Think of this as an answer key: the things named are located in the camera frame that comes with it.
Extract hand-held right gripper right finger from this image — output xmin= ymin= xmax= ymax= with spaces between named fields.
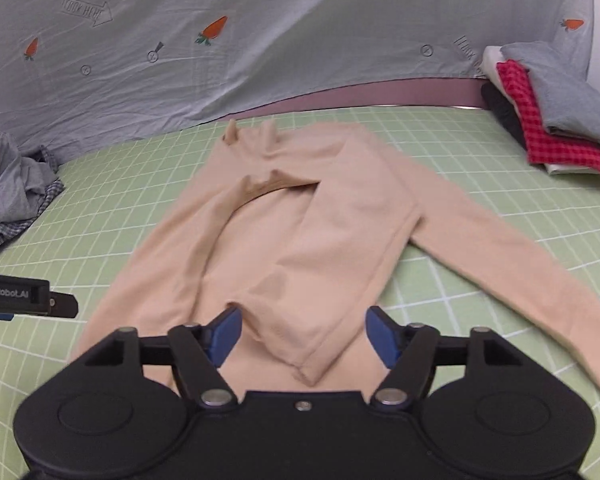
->
xmin=367 ymin=306 xmax=523 ymax=408

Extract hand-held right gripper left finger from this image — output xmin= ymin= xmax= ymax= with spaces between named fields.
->
xmin=80 ymin=307 xmax=243 ymax=409

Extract beige long-sleeve sweater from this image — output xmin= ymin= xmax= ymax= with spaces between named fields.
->
xmin=70 ymin=119 xmax=600 ymax=408

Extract crumpled grey and checked clothes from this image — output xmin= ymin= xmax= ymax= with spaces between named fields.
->
xmin=0 ymin=145 xmax=66 ymax=261

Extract stack of folded clothes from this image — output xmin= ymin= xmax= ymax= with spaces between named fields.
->
xmin=481 ymin=46 xmax=600 ymax=177

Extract green grid cutting mat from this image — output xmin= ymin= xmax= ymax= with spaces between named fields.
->
xmin=0 ymin=105 xmax=600 ymax=480

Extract pink bed edge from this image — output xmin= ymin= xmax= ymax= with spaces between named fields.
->
xmin=200 ymin=77 xmax=488 ymax=123

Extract folded grey shirt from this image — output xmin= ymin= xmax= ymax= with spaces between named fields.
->
xmin=500 ymin=41 xmax=600 ymax=153

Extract grey carrot-print sheet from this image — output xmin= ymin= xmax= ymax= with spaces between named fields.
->
xmin=0 ymin=0 xmax=596 ymax=166

